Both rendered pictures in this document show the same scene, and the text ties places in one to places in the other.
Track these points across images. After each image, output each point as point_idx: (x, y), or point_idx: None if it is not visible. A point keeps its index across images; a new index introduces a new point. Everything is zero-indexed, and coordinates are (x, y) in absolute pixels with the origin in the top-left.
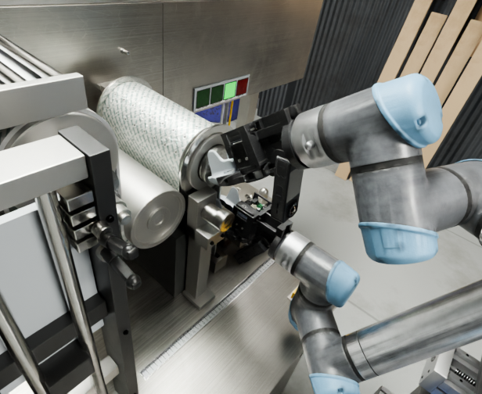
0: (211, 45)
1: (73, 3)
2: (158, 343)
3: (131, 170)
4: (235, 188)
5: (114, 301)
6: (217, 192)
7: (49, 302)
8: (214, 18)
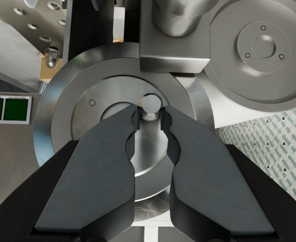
0: (0, 169)
1: (154, 220)
2: None
3: (225, 124)
4: (28, 4)
5: None
6: (139, 54)
7: None
8: None
